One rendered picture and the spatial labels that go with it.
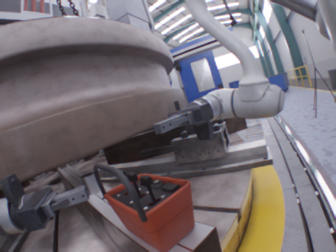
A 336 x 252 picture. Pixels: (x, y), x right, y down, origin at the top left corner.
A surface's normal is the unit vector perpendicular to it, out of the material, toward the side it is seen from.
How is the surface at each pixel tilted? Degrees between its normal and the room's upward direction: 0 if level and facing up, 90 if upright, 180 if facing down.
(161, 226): 97
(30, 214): 90
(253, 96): 85
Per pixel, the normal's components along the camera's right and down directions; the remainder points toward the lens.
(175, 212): 0.68, 0.00
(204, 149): -0.40, 0.22
